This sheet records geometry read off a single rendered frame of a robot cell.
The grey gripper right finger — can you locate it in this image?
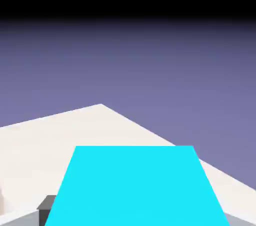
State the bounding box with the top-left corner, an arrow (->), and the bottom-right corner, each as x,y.
223,212 -> 256,226

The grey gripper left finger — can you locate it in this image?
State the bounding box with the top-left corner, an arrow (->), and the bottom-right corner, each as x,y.
0,194 -> 57,226

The small cyan cube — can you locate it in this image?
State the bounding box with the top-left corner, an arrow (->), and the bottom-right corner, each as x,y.
44,145 -> 231,226

